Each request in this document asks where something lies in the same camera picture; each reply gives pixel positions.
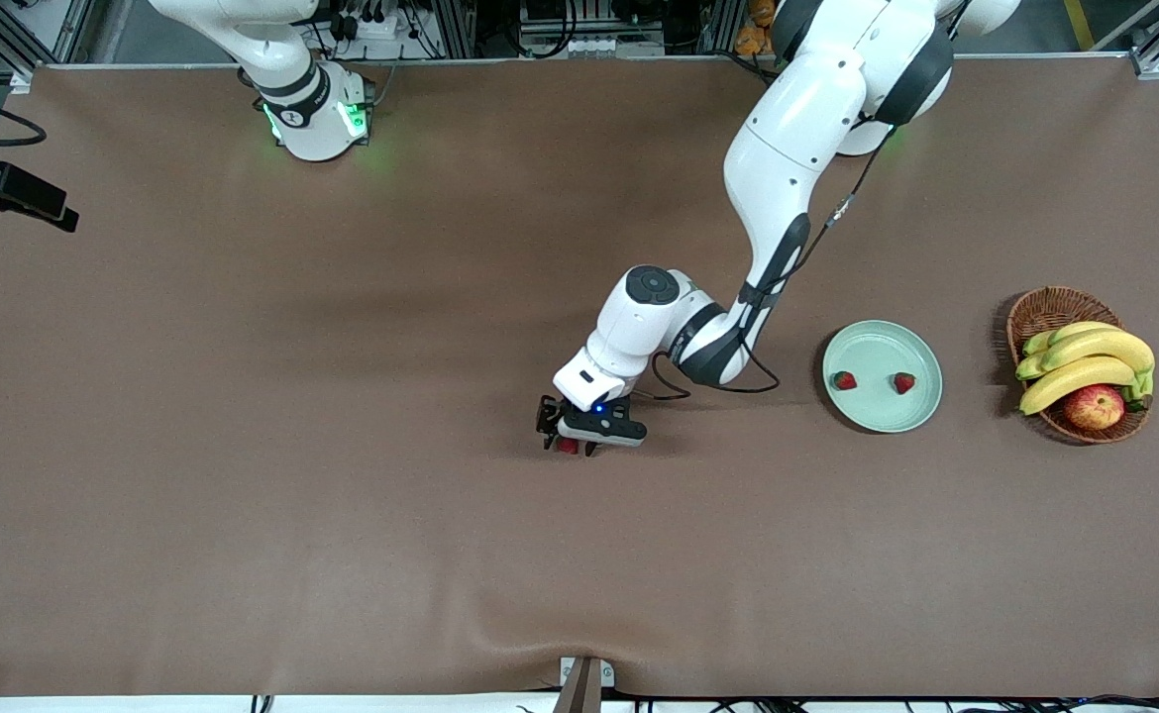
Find pale green round plate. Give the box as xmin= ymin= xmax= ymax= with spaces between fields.
xmin=822 ymin=319 xmax=943 ymax=434

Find brown table cover mat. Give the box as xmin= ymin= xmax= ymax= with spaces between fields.
xmin=0 ymin=54 xmax=1159 ymax=699

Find white terminal block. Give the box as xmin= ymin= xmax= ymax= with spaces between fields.
xmin=562 ymin=37 xmax=667 ymax=58

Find white power strip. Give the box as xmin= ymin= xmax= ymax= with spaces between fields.
xmin=335 ymin=8 xmax=402 ymax=41

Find pile of orange bread rolls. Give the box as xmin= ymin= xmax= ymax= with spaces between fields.
xmin=735 ymin=0 xmax=779 ymax=55

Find brown wicker basket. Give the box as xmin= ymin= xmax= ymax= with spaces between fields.
xmin=1005 ymin=286 xmax=1153 ymax=444

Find long yellow banana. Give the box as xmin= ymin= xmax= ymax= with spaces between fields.
xmin=1019 ymin=356 xmax=1140 ymax=416
xmin=1015 ymin=330 xmax=1156 ymax=380

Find small greenish yellow banana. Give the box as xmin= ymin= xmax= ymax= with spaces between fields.
xmin=1023 ymin=321 xmax=1120 ymax=357

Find red yellow apple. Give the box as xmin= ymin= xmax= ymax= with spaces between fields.
xmin=1062 ymin=384 xmax=1127 ymax=432

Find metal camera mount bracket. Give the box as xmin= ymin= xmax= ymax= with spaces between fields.
xmin=552 ymin=657 xmax=615 ymax=713

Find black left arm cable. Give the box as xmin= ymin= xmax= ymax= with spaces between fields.
xmin=651 ymin=119 xmax=902 ymax=400

